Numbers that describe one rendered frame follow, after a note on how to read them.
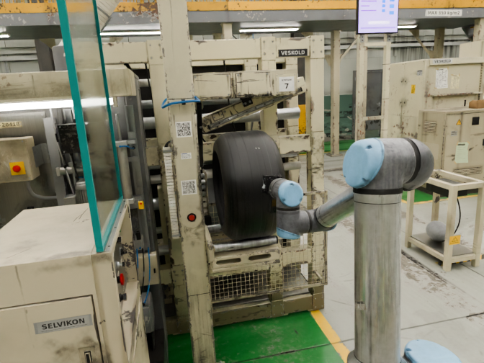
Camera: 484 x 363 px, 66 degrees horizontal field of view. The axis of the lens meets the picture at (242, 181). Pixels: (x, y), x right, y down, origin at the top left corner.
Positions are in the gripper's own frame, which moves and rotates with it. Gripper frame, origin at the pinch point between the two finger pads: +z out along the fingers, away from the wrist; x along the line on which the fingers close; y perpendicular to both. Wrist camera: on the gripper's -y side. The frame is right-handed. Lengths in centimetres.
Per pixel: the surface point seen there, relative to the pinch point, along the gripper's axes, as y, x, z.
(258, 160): 12.5, 1.6, 5.4
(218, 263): -39.6, 23.1, 19.8
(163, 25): 77, 39, 12
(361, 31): 150, -224, 302
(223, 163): 12.7, 17.5, 10.0
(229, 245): -30.0, 16.9, 18.2
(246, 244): -30.8, 7.9, 18.0
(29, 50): 286, 361, 897
